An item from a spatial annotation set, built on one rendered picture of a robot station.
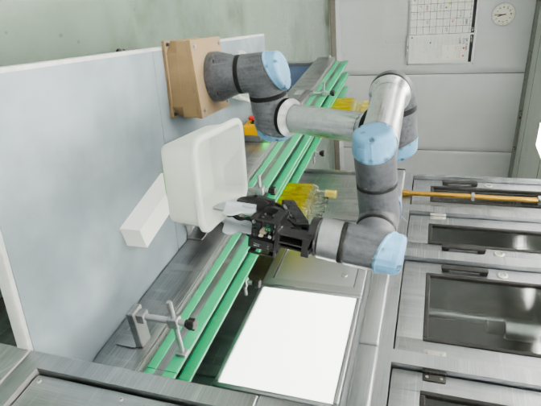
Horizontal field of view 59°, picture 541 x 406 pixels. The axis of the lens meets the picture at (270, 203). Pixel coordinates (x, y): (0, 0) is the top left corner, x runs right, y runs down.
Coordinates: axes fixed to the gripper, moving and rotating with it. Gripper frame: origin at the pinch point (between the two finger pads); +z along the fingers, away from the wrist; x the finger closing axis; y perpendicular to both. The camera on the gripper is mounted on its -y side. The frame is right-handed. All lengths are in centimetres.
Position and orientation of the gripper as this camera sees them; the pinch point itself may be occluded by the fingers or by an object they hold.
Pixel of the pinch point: (220, 209)
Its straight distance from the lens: 94.3
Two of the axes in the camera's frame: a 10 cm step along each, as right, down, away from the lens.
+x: -0.8, 9.0, 4.2
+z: -9.4, -2.0, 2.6
